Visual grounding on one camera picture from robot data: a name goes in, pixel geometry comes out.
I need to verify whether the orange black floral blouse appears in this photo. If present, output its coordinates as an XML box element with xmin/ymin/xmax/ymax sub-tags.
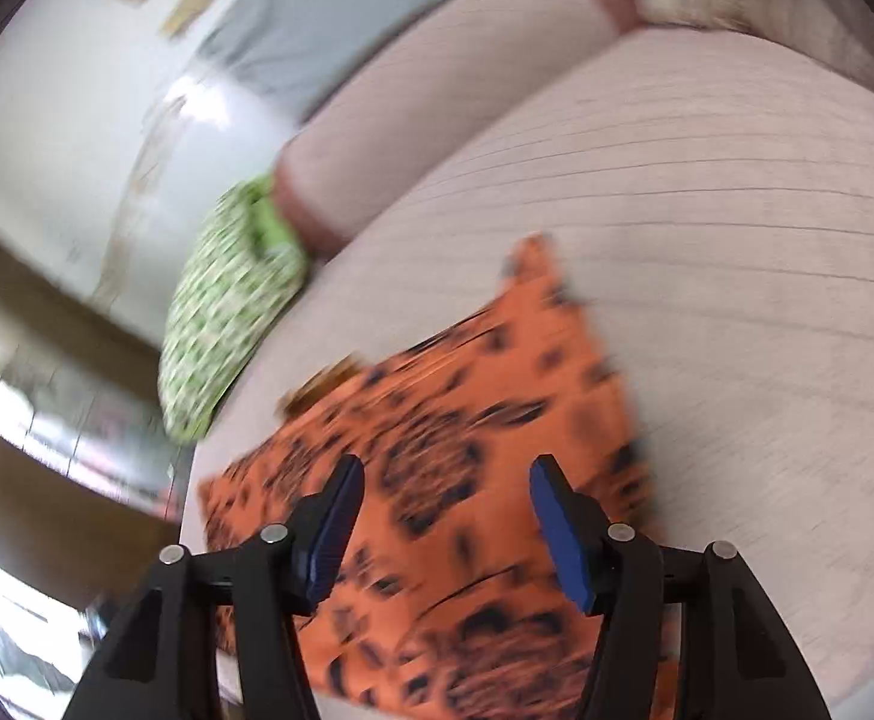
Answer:
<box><xmin>197</xmin><ymin>236</ymin><xmax>650</xmax><ymax>718</ymax></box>

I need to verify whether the green white patterned pillow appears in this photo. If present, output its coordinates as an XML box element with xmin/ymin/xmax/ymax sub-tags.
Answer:
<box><xmin>157</xmin><ymin>176</ymin><xmax>309</xmax><ymax>444</ymax></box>

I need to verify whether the stained glass door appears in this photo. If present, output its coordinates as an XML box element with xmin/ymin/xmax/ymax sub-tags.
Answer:
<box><xmin>0</xmin><ymin>306</ymin><xmax>190</xmax><ymax>718</ymax></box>

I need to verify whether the pink quilted bolster cushion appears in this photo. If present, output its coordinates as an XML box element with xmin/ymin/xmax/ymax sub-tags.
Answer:
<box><xmin>273</xmin><ymin>0</ymin><xmax>639</xmax><ymax>260</ymax></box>

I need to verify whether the grey pillow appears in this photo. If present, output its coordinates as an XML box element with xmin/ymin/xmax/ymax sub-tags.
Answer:
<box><xmin>197</xmin><ymin>0</ymin><xmax>445</xmax><ymax>122</ymax></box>

